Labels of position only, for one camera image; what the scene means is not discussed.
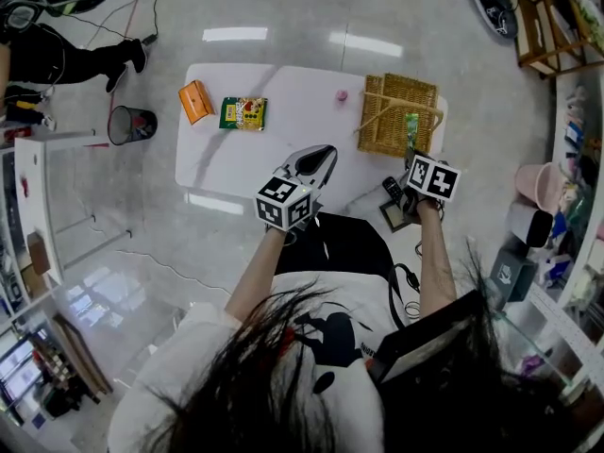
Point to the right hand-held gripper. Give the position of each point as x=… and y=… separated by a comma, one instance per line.
x=434, y=179

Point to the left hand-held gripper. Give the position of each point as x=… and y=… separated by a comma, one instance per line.
x=283, y=203

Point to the thin green packet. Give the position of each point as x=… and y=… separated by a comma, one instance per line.
x=412, y=130

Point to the woven wicker basket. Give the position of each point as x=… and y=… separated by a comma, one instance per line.
x=401, y=92

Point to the small pink object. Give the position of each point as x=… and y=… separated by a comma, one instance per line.
x=341, y=96

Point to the large green snack bag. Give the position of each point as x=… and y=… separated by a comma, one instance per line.
x=243, y=113

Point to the person's right forearm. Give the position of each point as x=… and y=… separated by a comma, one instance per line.
x=436, y=262

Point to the person's left forearm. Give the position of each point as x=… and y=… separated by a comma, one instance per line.
x=257, y=276

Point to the black remote control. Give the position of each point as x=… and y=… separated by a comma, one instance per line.
x=391, y=190

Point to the white marble coffee table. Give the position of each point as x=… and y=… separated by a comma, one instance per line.
x=302, y=125

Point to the person's black trousers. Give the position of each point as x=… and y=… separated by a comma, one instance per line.
x=349, y=248

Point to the pink bucket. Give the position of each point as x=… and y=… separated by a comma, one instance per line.
x=533, y=187

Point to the white cylinder with black face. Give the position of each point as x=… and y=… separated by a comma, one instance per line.
x=521, y=224

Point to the orange tissue box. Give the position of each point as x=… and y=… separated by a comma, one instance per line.
x=196, y=102

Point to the dark grey box white logo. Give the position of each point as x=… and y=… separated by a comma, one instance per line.
x=512, y=276

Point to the black screen device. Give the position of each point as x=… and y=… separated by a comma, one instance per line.
x=424, y=342

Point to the black mesh waste bin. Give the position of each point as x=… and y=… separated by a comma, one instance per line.
x=129, y=125

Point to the white curved shelf unit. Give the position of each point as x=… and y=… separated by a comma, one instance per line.
x=566, y=323

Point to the purple paper flower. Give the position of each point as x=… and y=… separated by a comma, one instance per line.
x=533, y=364

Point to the person's white printed shirt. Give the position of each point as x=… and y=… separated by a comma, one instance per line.
x=344, y=404

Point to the white desk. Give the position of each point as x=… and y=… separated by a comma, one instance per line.
x=35, y=191

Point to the brown wooden box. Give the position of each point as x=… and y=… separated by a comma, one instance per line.
x=38, y=253

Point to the brown wooden board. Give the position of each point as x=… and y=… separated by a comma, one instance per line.
x=85, y=357

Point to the white cabinet shelf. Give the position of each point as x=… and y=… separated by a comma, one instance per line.
x=33, y=300

